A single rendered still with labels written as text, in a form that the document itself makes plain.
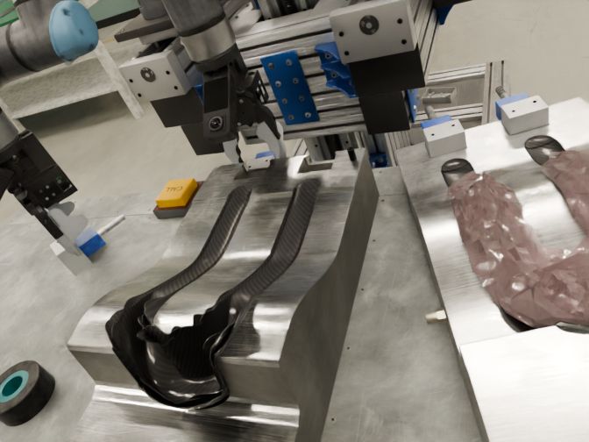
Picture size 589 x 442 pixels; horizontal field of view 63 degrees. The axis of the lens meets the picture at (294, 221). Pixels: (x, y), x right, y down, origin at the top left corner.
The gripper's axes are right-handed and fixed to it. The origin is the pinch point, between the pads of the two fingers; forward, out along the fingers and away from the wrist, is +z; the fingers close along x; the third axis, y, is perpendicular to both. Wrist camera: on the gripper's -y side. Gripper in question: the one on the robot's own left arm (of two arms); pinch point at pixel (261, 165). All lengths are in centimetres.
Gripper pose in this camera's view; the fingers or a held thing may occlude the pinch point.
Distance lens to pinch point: 84.7
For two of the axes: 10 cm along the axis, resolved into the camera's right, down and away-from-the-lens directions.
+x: -9.3, 1.5, 3.3
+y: 1.4, -6.7, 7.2
